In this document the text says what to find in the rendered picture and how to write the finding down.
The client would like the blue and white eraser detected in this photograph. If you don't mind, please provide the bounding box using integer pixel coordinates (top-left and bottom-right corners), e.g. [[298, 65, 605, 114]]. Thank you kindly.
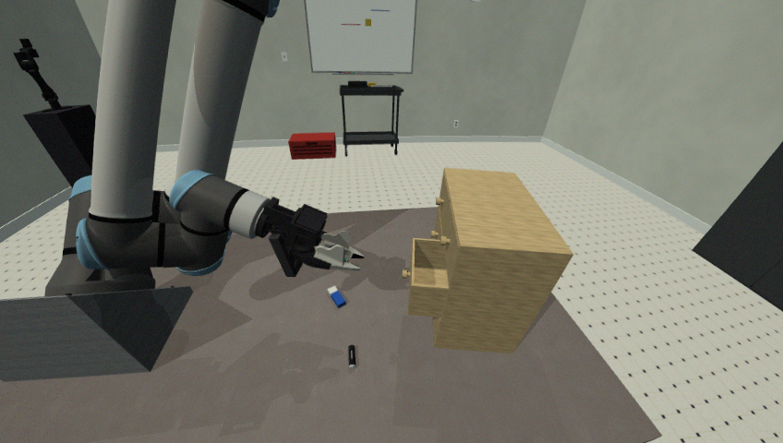
[[328, 286, 346, 308]]

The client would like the wooden chest of drawers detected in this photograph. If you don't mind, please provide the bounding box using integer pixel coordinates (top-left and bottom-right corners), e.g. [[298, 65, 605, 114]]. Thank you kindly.
[[434, 168, 573, 353]]

